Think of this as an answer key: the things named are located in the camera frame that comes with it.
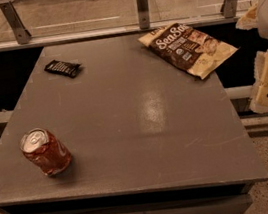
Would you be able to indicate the left metal rail bracket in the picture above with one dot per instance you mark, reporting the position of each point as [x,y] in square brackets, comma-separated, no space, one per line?
[21,34]

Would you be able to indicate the black snack bar wrapper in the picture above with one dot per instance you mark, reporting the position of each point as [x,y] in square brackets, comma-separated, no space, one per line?
[70,70]

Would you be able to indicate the middle metal rail bracket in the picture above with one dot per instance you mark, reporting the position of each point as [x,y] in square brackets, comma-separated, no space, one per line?
[143,14]

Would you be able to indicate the brown chip bag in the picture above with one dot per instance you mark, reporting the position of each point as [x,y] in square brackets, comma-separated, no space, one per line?
[188,49]

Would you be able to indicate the red coke can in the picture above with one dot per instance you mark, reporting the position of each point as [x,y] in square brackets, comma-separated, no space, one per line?
[44,150]

